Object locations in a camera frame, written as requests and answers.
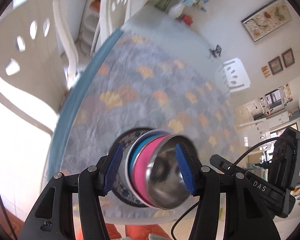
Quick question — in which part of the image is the magenta steel bowl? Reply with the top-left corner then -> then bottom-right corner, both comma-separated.
133,134 -> 197,210

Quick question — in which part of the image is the blue floral plate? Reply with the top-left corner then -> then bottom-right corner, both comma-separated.
112,127 -> 153,208

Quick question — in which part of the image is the pink ceramic bowl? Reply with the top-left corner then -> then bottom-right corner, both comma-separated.
124,130 -> 170,207

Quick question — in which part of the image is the fan-pattern tablecloth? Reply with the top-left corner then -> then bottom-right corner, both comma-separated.
47,28 -> 241,221

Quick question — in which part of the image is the white chair far side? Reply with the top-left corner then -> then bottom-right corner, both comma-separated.
215,58 -> 251,93

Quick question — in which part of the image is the small framed picture left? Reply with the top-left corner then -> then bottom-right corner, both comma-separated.
268,56 -> 283,75

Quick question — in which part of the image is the small framed picture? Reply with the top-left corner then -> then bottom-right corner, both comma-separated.
282,48 -> 295,68
268,56 -> 283,75

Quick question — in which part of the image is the small framed picture right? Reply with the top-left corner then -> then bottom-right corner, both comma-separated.
282,48 -> 295,68

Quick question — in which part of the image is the black phone stand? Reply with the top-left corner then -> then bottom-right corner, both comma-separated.
209,44 -> 222,59

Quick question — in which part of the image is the white corner shelf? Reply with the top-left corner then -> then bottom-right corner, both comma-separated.
79,0 -> 99,56

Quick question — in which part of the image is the white chair near left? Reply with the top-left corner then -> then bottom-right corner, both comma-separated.
0,0 -> 80,136

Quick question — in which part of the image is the large framed picture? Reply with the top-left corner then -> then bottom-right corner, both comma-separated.
241,0 -> 292,42

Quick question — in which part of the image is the white ceramic vase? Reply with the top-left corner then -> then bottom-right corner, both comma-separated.
168,2 -> 185,19

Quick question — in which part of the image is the white chair at head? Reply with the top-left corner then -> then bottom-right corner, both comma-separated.
90,0 -> 132,56

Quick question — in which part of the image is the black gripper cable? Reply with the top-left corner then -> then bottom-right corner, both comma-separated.
170,136 -> 298,240

